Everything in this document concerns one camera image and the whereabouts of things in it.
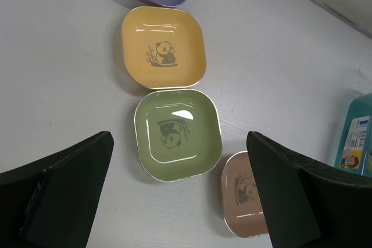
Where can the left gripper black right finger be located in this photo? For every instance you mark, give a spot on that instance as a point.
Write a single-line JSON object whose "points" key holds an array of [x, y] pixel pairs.
{"points": [[307, 203]]}

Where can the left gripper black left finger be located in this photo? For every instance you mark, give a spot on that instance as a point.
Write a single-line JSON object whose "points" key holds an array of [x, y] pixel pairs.
{"points": [[52, 202]]}

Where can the green plate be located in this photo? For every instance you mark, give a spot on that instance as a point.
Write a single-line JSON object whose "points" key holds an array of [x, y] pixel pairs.
{"points": [[178, 134]]}

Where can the teal plastic bin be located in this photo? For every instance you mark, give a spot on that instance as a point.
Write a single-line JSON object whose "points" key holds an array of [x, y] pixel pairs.
{"points": [[354, 150]]}

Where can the yellow plate on table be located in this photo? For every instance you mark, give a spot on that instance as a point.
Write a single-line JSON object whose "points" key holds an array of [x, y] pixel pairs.
{"points": [[163, 48]]}

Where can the brown plate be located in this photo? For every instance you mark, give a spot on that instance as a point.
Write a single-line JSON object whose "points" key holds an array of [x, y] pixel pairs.
{"points": [[242, 209]]}

